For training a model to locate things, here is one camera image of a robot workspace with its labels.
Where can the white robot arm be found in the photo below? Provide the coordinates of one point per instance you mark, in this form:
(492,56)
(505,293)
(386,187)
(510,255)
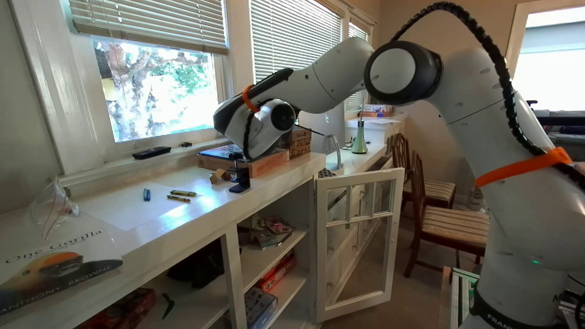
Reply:
(536,226)

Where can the white shelf cabinet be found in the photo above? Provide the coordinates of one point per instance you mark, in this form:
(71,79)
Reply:
(201,211)

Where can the orange flat box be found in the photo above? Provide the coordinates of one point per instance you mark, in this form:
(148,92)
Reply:
(276,275)

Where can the blue toy brick box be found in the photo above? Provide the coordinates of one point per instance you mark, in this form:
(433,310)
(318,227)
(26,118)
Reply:
(258,308)

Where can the small red box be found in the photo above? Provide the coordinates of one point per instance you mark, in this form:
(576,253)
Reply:
(119,312)

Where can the dark wooden crate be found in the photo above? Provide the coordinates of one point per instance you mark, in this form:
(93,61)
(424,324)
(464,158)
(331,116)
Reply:
(300,143)

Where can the grey metal stand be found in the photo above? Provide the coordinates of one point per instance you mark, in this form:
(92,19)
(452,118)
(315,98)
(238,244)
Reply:
(336,156)

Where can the black table clamp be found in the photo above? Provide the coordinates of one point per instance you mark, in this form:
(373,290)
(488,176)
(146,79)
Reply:
(241,178)

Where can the pink toy package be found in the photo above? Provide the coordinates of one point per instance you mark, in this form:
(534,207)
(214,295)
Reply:
(274,231)

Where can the green bottle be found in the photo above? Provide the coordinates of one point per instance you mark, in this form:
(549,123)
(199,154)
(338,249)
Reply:
(360,140)

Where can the small wooden blocks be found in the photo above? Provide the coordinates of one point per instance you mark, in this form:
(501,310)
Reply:
(218,176)

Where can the small black sill item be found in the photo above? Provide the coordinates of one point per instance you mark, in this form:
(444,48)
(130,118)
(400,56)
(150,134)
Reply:
(185,145)

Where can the dark green marker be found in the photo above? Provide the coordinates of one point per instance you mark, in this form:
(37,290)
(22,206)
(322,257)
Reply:
(177,198)
(183,193)

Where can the white glass cabinet door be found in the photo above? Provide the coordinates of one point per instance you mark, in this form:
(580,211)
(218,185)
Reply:
(389,244)

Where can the long white window blind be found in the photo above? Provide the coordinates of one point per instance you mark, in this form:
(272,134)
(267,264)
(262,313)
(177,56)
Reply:
(294,37)

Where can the black fabric bag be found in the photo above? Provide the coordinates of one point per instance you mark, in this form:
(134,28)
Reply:
(198,266)

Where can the black remote control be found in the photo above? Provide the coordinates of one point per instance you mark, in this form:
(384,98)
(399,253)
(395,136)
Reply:
(150,153)

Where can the narrow white window blind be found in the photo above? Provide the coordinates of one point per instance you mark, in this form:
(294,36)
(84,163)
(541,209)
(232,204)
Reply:
(357,34)

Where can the wooden slat chair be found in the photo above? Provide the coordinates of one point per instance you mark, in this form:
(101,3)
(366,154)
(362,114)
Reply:
(439,193)
(453,229)

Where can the blue marker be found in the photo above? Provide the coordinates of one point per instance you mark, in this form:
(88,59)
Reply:
(146,195)

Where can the white framed window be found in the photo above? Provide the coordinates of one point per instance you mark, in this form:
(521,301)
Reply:
(157,92)

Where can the short white window blind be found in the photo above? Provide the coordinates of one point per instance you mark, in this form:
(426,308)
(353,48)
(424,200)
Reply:
(146,21)

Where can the green edged white board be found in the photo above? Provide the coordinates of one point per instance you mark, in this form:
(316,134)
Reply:
(463,299)

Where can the clear plastic bag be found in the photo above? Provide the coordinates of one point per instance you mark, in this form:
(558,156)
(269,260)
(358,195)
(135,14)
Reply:
(51,207)

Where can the large picture book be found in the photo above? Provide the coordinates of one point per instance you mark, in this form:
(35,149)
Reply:
(48,275)

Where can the dark grey couch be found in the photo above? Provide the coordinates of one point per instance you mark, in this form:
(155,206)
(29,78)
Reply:
(567,131)

